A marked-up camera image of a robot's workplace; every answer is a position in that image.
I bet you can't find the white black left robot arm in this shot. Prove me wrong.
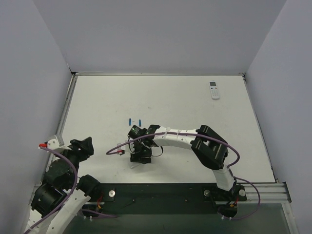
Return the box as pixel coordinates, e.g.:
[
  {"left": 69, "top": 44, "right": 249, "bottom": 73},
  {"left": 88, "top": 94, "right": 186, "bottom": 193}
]
[{"left": 25, "top": 135, "right": 101, "bottom": 234}]

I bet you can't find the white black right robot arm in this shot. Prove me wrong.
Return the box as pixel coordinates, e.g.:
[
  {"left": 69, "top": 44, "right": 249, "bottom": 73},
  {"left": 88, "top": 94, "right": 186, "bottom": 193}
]
[{"left": 128, "top": 125, "right": 236, "bottom": 194}]

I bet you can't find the small white remote control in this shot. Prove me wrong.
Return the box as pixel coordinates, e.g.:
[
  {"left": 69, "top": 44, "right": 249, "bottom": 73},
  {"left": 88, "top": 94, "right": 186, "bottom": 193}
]
[{"left": 209, "top": 81, "right": 220, "bottom": 100}]

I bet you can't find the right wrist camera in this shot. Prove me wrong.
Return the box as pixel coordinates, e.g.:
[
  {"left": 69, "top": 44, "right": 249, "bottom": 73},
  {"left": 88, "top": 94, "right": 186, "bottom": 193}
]
[{"left": 117, "top": 143, "right": 130, "bottom": 156}]

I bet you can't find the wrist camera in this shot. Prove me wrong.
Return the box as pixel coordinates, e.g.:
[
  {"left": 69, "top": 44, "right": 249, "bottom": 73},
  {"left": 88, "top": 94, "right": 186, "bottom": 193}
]
[
  {"left": 117, "top": 143, "right": 130, "bottom": 156},
  {"left": 39, "top": 134, "right": 70, "bottom": 153}
]

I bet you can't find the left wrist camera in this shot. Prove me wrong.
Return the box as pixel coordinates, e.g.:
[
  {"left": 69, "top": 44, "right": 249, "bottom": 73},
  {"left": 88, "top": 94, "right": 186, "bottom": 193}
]
[{"left": 39, "top": 134, "right": 70, "bottom": 153}]

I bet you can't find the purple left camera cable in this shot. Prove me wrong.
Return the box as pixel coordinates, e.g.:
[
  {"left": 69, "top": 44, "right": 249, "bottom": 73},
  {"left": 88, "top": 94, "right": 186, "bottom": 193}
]
[{"left": 23, "top": 146, "right": 117, "bottom": 234}]

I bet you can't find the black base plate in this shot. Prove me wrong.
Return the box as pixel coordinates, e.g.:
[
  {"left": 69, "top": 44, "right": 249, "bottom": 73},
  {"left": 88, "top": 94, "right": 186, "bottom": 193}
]
[{"left": 82, "top": 183, "right": 247, "bottom": 217}]

